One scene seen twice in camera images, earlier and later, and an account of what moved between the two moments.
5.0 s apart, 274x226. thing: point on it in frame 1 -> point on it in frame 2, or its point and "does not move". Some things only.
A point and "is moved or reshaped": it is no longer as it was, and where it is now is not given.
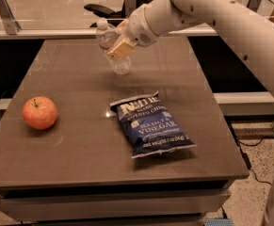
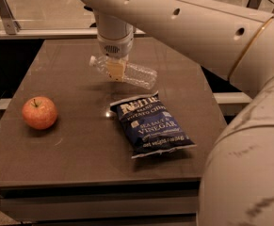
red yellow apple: [40, 112] does not move
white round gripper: [137, 27] -> [115, 48]
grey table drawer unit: [116, 206] does not move
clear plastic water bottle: [104, 35] is moved or reshaped
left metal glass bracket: [12, 27] does not move
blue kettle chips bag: [149, 127] does not move
